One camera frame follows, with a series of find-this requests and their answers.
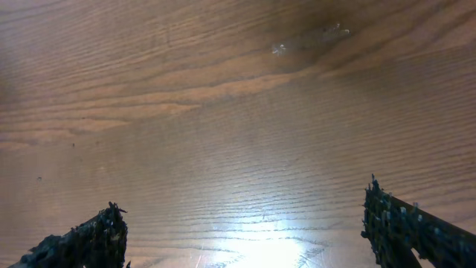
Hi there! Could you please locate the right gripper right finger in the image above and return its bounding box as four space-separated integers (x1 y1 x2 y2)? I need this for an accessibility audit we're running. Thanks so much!
361 178 475 268

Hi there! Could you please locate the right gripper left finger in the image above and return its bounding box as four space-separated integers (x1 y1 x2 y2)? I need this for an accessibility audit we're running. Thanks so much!
9 202 129 268

